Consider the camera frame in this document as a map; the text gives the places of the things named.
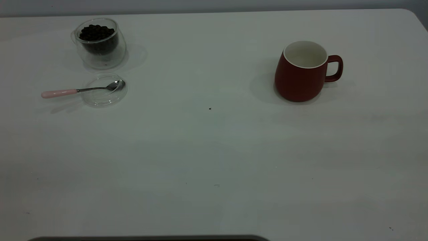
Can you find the red ceramic mug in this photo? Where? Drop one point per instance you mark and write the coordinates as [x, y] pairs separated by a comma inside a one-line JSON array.
[[297, 83]]

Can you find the clear double-wall glass cup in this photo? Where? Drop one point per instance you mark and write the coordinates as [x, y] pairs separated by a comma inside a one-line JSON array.
[[100, 58]]

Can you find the dark coffee beans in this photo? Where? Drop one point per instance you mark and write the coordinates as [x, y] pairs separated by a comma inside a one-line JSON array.
[[97, 33]]

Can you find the clear round glass lid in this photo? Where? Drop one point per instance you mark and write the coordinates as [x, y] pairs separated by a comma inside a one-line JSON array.
[[103, 97]]

